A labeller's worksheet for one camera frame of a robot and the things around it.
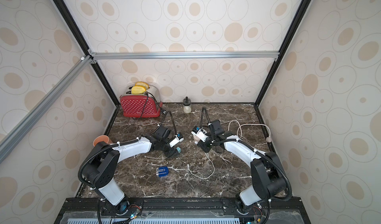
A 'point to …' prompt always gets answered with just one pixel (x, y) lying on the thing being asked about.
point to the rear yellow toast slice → (142, 84)
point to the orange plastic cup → (100, 138)
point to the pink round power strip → (196, 138)
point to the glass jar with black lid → (187, 107)
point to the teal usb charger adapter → (178, 149)
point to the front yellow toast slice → (138, 89)
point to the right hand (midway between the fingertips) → (198, 145)
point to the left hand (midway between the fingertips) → (178, 148)
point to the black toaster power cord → (163, 111)
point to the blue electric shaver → (162, 171)
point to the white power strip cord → (269, 139)
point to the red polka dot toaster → (141, 105)
